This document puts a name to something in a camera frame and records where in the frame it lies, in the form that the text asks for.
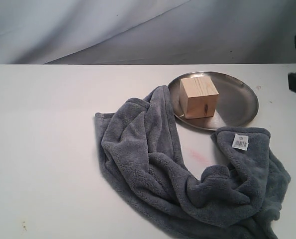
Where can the wooden cube block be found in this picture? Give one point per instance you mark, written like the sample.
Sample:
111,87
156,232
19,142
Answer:
198,97

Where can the grey fleece towel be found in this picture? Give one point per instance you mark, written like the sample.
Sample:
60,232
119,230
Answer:
140,156

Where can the round steel plate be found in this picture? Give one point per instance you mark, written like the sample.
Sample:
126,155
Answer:
237,103

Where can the white backdrop sheet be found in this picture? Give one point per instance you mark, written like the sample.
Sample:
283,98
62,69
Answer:
147,31

